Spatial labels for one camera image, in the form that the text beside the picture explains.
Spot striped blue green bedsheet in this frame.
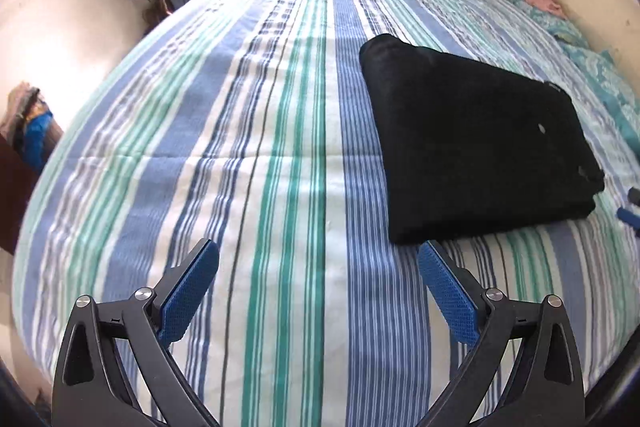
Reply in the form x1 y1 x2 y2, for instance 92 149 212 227
12 0 639 426

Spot teal floral pillow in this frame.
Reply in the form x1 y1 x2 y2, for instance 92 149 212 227
508 0 640 158

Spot black pants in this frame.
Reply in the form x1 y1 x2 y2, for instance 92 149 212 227
359 34 604 245

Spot cream padded headboard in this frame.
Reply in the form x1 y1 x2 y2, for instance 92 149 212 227
556 0 640 90

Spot brown wooden dresser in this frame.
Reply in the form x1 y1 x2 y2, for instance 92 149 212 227
0 136 38 255

